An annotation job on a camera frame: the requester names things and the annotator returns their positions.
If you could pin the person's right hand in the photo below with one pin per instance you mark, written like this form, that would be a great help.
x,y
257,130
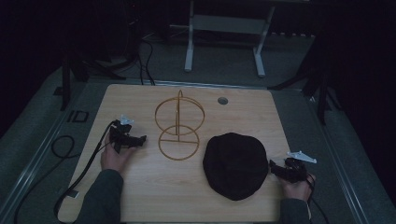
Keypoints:
x,y
298,189

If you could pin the person's left hand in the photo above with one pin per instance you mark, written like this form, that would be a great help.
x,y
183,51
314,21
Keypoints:
x,y
114,158

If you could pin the black hat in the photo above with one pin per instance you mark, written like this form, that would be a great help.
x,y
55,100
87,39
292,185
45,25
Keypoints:
x,y
235,166

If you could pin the white metal desk frame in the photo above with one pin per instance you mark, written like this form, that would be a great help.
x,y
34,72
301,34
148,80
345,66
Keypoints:
x,y
226,31

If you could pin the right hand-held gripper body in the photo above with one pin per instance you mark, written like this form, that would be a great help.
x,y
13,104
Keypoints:
x,y
295,169

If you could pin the grey table grommet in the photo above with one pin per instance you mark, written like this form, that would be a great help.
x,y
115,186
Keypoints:
x,y
222,100

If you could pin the black tripod stand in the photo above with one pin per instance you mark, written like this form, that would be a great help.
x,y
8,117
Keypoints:
x,y
82,70
314,84

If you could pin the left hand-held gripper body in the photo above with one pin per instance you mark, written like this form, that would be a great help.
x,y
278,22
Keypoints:
x,y
120,134

